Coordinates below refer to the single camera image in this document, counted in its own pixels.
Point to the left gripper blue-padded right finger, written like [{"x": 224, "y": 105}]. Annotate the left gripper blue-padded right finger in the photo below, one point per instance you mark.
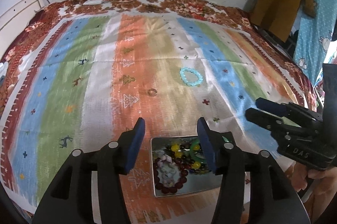
[{"x": 226, "y": 159}]

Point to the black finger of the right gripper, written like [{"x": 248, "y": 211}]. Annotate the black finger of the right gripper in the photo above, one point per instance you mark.
[{"x": 271, "y": 123}]

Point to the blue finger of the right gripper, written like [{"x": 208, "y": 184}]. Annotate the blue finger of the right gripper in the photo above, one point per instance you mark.
[{"x": 272, "y": 107}]

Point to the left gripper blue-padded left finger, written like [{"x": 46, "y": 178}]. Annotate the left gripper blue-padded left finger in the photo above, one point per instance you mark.
[{"x": 116, "y": 159}]

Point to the green jade bangle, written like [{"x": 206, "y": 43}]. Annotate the green jade bangle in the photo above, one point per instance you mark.
[{"x": 196, "y": 150}]

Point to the rectangular metal jewelry tray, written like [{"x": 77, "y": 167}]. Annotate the rectangular metal jewelry tray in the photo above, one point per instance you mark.
[{"x": 174, "y": 172}]

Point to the right human hand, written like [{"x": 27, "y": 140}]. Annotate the right human hand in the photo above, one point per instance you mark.
[{"x": 322, "y": 193}]

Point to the colourful striped bed cover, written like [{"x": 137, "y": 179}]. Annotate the colourful striped bed cover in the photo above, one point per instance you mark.
[{"x": 93, "y": 76}]

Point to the blue polka-dot cartoon curtain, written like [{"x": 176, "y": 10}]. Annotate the blue polka-dot cartoon curtain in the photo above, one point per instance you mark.
[{"x": 314, "y": 37}]

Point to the white wooden headboard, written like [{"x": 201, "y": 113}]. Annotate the white wooden headboard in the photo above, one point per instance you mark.
[{"x": 15, "y": 19}]

